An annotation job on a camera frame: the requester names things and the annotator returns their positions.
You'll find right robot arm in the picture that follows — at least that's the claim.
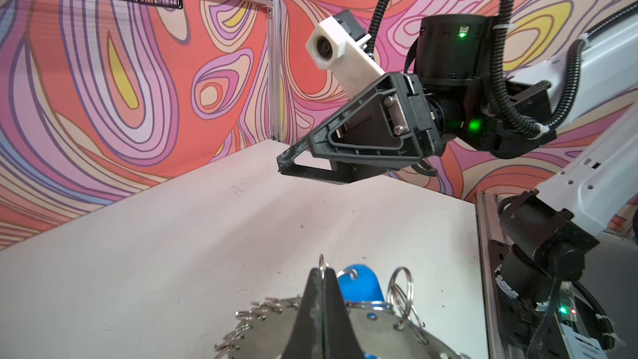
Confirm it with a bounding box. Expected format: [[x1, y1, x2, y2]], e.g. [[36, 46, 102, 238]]
[[277, 0, 637, 358]]

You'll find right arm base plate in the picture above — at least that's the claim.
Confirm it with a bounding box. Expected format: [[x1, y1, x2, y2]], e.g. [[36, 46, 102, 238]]
[[485, 238, 616, 359]]

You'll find round keyring disc with keys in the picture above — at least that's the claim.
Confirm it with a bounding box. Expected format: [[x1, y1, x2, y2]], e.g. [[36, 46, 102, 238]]
[[215, 260, 463, 358]]

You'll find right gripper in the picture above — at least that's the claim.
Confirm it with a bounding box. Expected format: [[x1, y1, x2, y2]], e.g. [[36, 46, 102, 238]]
[[277, 72, 445, 184]]

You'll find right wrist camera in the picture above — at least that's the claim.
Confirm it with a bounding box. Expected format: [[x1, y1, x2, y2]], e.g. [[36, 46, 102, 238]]
[[306, 10, 385, 99]]

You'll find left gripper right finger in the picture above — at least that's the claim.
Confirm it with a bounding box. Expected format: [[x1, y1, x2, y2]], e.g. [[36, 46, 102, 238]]
[[323, 269, 364, 359]]

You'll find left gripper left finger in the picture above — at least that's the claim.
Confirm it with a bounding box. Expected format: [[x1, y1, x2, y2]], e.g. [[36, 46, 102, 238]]
[[282, 268, 324, 359]]

